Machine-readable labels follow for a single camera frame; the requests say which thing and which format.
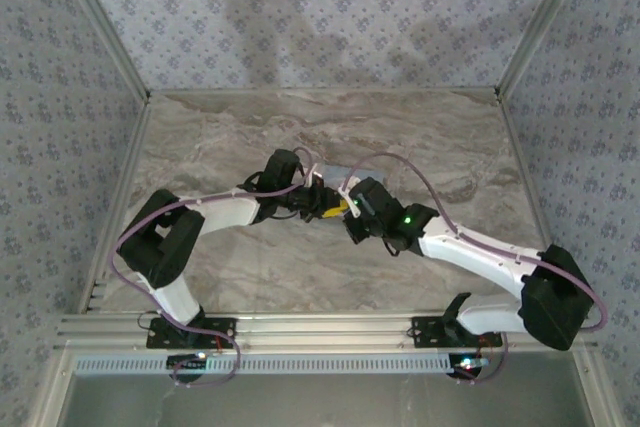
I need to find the pastel cartoon tin box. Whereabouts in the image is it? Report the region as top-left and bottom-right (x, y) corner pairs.
(319, 163), (389, 198)

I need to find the aluminium table edge rail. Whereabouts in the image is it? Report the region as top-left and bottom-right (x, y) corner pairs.
(77, 99), (152, 316)
(148, 87), (501, 97)
(499, 96), (571, 311)

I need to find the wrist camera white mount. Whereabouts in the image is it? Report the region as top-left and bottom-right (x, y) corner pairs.
(338, 175), (362, 221)
(305, 162), (327, 189)

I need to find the steel sheet panel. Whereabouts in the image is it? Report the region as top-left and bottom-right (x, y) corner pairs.
(63, 351), (597, 427)

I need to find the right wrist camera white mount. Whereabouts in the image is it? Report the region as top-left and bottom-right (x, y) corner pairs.
(338, 175), (362, 221)

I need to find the black controller board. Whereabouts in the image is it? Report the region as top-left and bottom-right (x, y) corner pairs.
(451, 353), (490, 379)
(166, 353), (210, 374)

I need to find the grey slotted cable duct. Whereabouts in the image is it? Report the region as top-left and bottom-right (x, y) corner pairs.
(73, 352), (452, 377)

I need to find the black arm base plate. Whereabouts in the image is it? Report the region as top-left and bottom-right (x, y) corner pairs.
(411, 315), (503, 349)
(145, 317), (238, 351)

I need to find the aluminium frame post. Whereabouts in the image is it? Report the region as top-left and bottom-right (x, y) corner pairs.
(49, 0), (152, 102)
(494, 0), (597, 99)

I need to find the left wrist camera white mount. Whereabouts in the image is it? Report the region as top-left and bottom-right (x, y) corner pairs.
(305, 162), (327, 189)

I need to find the aluminium mounting rail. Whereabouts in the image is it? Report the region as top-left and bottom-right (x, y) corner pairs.
(56, 313), (599, 351)

